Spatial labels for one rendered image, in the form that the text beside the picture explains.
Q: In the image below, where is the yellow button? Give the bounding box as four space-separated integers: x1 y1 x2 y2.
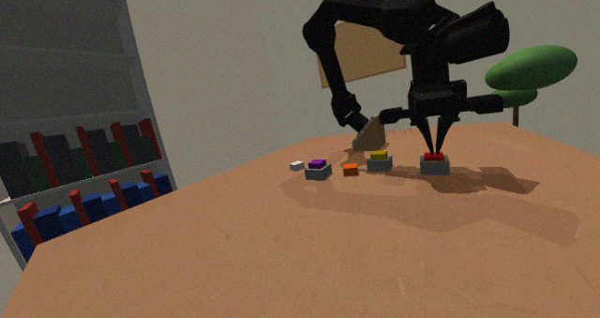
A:
367 150 393 173

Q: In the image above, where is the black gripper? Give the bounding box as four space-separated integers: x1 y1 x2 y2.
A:
379 68 503 156

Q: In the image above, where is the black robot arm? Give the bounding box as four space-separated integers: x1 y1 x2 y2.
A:
302 0 510 134

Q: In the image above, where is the red button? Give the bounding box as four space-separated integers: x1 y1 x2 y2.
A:
420 152 450 175

